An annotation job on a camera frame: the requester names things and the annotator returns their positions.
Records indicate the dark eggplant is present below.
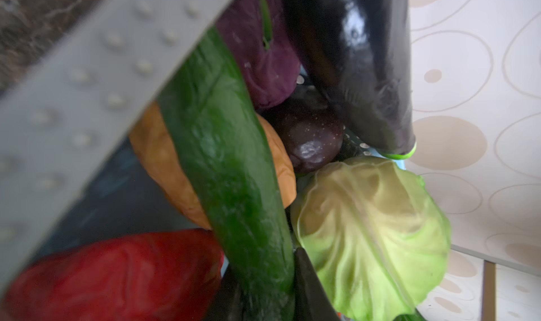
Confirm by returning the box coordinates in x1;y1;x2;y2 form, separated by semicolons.
282;0;416;160

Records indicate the green cabbage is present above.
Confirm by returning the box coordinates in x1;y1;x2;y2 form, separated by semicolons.
290;156;452;320

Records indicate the orange brown potato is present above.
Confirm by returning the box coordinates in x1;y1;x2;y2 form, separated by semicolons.
128;102;297;230

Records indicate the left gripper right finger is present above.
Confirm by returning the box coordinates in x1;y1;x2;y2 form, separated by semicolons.
294;247;340;321

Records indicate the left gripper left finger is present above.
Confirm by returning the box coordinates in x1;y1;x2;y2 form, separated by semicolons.
202;266;243;321

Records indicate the red pepper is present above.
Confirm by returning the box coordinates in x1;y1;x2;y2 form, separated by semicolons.
1;229;224;320

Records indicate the blue plastic vegetable basket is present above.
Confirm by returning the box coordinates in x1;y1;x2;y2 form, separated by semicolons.
1;0;232;287

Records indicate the purple round vegetable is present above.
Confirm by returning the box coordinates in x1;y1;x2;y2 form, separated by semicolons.
216;0;300;110

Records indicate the green cucumber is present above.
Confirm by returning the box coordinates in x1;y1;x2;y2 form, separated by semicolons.
157;28;295;320

